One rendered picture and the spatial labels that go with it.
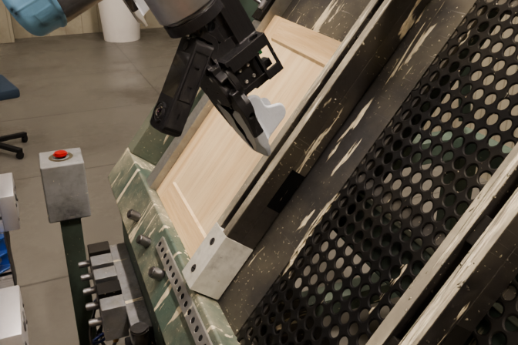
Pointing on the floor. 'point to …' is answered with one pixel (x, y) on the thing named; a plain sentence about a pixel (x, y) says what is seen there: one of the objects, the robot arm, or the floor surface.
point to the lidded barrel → (118, 21)
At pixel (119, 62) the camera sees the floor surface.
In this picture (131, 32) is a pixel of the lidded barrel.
